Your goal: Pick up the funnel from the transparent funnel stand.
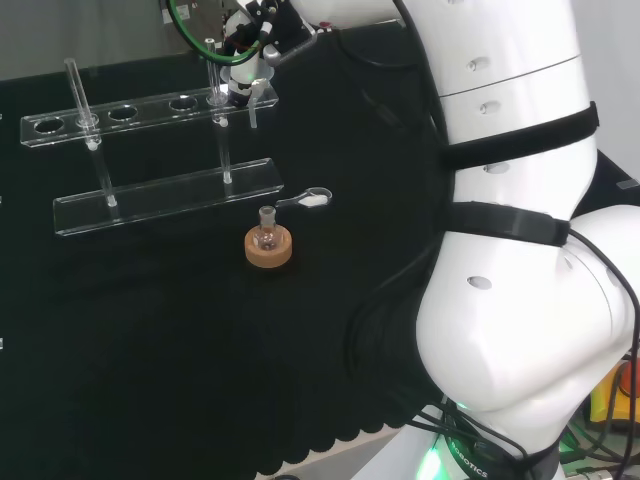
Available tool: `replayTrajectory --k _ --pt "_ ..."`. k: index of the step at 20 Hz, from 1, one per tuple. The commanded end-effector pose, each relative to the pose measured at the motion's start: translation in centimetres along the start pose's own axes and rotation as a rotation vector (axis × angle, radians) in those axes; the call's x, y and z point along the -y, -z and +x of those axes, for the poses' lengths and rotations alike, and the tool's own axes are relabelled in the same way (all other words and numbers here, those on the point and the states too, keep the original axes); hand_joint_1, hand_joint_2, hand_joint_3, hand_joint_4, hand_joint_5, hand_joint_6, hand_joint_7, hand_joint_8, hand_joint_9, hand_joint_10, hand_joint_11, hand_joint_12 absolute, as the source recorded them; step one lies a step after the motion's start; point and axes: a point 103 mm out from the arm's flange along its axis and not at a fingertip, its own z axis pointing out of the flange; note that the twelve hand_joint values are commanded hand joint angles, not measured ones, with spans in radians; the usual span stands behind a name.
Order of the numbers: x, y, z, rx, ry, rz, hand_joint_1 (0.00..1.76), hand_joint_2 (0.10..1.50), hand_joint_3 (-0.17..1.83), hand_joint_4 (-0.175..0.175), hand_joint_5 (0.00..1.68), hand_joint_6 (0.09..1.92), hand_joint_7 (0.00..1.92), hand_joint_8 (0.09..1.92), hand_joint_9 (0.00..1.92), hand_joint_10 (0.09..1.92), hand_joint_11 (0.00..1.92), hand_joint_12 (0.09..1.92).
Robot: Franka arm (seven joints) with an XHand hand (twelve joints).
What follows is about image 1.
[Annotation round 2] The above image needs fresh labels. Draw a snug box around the grey metal box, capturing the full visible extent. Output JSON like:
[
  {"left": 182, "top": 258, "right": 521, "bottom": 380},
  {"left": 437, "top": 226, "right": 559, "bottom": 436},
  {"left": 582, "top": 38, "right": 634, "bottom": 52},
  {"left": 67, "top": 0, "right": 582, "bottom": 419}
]
[{"left": 158, "top": 0, "right": 237, "bottom": 57}]

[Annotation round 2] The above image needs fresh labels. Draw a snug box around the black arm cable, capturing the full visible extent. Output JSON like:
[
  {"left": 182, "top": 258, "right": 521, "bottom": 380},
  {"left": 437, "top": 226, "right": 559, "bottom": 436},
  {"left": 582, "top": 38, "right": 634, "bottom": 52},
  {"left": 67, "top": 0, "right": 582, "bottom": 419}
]
[
  {"left": 331, "top": 0, "right": 454, "bottom": 401},
  {"left": 568, "top": 228, "right": 640, "bottom": 480}
]

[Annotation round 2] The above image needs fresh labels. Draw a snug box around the green cable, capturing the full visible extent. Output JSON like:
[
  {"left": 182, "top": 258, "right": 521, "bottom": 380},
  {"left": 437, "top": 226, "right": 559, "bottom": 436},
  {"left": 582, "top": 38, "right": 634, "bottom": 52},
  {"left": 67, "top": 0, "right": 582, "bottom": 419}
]
[{"left": 166, "top": 0, "right": 265, "bottom": 67}]

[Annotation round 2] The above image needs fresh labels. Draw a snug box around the round-bottom glass flask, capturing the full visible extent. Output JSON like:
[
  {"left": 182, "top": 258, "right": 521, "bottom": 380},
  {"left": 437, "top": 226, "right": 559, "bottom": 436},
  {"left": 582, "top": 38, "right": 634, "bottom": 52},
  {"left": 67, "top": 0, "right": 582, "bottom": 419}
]
[{"left": 253, "top": 204, "right": 281, "bottom": 252}]

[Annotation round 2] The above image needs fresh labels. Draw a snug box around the translucent plastic funnel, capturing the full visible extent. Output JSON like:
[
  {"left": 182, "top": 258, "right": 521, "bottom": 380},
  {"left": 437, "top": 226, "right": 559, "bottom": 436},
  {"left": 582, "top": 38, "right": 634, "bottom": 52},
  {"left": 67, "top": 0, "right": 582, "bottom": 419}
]
[{"left": 221, "top": 67, "right": 274, "bottom": 130}]

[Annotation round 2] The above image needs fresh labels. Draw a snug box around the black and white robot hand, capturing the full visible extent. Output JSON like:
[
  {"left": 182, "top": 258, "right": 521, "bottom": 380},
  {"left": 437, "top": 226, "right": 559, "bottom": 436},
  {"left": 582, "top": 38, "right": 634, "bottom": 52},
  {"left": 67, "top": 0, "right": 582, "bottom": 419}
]
[{"left": 219, "top": 0, "right": 319, "bottom": 107}]

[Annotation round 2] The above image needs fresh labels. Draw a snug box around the cork ring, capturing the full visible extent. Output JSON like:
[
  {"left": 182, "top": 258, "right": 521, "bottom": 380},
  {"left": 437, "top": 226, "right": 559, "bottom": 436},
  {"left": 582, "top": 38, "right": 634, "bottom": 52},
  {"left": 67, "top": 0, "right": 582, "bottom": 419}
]
[{"left": 243, "top": 224, "right": 294, "bottom": 269}]

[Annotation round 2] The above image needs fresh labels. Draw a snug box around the yellow stop button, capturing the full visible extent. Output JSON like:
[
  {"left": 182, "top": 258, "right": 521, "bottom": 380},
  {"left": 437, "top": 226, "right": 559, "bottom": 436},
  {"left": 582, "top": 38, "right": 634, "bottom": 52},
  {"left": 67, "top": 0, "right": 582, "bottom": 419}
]
[{"left": 588, "top": 358, "right": 640, "bottom": 427}]

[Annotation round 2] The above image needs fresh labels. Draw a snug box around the glass weighing funnel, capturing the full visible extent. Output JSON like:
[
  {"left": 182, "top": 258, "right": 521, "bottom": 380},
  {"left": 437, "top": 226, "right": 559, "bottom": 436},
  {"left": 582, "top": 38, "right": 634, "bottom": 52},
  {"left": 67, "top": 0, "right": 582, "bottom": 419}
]
[{"left": 272, "top": 186, "right": 334, "bottom": 210}]

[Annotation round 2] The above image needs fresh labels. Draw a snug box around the black bench cloth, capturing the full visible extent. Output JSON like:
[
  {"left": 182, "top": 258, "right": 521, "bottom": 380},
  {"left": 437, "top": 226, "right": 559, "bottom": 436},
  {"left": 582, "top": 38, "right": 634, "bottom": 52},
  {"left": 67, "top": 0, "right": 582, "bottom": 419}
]
[{"left": 0, "top": 22, "right": 640, "bottom": 480}]

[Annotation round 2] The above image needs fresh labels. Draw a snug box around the clear funnel stand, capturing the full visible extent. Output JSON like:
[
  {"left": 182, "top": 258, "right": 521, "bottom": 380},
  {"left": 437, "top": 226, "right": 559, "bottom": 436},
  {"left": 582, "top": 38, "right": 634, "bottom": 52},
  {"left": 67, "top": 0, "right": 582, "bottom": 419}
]
[{"left": 19, "top": 38, "right": 285, "bottom": 238}]

